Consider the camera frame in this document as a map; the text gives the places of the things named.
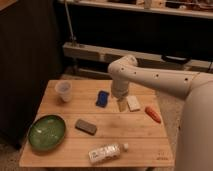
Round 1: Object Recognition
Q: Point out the lower wooden shelf board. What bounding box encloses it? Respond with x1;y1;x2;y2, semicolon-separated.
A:
63;42;213;72

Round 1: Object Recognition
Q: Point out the upper wooden shelf board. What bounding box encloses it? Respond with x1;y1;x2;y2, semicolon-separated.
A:
57;0;213;19

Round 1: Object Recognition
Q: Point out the orange toy carrot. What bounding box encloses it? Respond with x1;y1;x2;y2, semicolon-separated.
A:
145;106;161;123

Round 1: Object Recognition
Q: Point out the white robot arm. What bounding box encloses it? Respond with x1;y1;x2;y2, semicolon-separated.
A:
108;55;213;171

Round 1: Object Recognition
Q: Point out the clear plastic bottle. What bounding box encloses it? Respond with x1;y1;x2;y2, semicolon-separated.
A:
88;143;129;164

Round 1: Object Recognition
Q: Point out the white rectangular eraser block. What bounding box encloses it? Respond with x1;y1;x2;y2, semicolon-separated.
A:
127;96;140;112

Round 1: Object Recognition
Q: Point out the blue sponge block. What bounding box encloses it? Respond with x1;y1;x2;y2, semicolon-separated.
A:
96;91;109;107

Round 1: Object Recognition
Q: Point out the metal shelf post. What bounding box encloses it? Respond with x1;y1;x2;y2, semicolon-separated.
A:
64;0;76;46

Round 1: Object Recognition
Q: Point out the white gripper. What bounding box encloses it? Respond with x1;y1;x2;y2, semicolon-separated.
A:
111;80;129;112

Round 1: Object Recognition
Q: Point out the grey rectangular sponge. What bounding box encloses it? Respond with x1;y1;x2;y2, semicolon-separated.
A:
75;119;97;135

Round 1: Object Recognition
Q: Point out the wooden shelf board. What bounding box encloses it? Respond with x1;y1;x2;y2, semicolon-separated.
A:
57;0;213;19
63;42;213;72

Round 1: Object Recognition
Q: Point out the green ceramic bowl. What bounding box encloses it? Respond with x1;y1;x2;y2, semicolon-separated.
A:
28;115;66;151

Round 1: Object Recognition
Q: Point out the clear plastic cup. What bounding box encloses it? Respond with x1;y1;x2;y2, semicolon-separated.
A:
55;80;72;102

